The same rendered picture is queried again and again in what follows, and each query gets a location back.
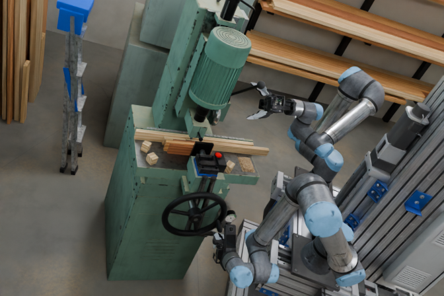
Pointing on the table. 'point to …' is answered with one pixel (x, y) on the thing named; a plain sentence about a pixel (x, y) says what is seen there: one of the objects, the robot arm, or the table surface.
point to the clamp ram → (201, 148)
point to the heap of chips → (246, 164)
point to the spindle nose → (201, 113)
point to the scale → (187, 133)
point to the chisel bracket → (193, 127)
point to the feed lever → (249, 88)
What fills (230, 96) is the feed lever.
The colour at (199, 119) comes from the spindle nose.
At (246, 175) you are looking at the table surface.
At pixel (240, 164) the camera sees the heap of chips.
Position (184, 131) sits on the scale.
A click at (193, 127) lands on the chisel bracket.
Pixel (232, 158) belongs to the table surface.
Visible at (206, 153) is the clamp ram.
